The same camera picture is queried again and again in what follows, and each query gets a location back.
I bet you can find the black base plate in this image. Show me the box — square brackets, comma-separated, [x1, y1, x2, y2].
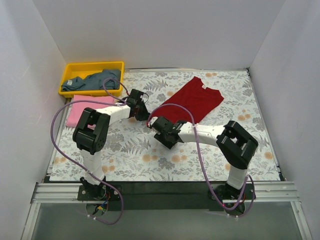
[77, 181, 256, 212]

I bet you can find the floral table mat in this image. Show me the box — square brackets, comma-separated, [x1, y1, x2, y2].
[49, 71, 282, 182]

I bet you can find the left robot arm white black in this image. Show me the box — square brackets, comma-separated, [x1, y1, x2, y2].
[72, 89, 150, 200]

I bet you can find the yellow plastic bin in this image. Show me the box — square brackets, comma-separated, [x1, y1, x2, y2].
[58, 61, 125, 98]

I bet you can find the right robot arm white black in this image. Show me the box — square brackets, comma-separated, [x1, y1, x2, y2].
[147, 116, 259, 199]

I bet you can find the aluminium frame rail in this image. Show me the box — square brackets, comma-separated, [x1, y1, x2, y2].
[31, 181, 87, 204]

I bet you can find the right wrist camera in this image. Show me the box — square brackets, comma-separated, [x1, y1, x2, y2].
[146, 118, 158, 133]

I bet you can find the folded pink t shirt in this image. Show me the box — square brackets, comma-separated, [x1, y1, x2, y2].
[65, 95, 115, 128]

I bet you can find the grey-blue t shirt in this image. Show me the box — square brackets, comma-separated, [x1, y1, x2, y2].
[61, 69, 121, 92]

